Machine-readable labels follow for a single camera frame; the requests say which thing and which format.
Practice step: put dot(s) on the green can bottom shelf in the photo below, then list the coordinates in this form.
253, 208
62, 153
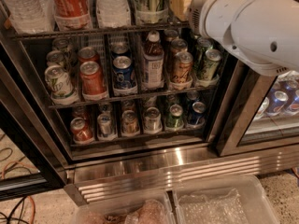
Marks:
174, 120

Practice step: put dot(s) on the green ginger ale can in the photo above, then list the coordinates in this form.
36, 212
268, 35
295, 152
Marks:
209, 65

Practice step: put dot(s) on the closed glass fridge door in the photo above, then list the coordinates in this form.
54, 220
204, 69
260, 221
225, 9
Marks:
242, 133

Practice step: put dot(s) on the clear water bottle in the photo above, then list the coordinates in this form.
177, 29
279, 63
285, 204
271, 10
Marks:
31, 16

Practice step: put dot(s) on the clear plastic bin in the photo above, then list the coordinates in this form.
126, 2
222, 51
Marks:
139, 207
232, 199

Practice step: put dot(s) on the open glass fridge door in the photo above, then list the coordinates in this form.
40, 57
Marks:
20, 124

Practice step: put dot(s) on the blue pepsi can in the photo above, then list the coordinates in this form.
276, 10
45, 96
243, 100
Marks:
124, 81

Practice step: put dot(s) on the right clear plastic bin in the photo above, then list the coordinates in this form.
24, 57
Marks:
232, 199

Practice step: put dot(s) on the red cola bottle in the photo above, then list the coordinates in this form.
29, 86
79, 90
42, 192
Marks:
71, 15

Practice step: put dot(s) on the red can bottom shelf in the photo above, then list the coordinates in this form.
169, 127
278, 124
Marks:
81, 130

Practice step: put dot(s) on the white can bottom shelf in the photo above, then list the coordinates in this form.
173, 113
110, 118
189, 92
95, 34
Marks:
152, 120

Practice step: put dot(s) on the left clear plastic bin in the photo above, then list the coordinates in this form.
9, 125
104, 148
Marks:
139, 207

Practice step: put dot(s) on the white green soda can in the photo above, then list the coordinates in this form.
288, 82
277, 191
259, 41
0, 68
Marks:
62, 90

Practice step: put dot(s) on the gold can bottom shelf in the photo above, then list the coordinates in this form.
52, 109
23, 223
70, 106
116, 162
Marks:
129, 123

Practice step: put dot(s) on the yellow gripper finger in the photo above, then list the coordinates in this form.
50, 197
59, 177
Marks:
180, 8

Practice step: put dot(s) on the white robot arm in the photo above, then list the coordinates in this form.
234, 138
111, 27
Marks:
263, 34

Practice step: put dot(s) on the blue can bottom shelf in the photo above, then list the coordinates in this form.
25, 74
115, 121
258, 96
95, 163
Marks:
196, 113

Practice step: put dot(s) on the stainless steel beverage fridge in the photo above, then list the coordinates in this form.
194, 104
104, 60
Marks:
99, 170

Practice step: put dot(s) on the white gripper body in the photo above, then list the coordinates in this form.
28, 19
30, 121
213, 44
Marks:
195, 10

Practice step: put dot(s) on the silver can bottom shelf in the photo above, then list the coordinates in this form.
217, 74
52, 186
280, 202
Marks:
106, 127

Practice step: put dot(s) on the white labelled bottle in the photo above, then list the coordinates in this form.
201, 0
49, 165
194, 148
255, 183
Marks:
113, 13

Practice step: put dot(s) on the blue pepsi can right fridge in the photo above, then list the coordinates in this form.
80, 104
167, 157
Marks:
277, 99

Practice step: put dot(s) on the green silver tall can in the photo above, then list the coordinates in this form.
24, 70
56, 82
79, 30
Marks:
150, 11

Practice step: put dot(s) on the red soda can front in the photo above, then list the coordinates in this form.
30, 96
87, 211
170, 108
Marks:
93, 82

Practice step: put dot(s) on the gold brown soda can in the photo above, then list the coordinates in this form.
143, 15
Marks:
180, 77

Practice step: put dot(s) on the brown tea bottle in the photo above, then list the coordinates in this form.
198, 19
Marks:
152, 61

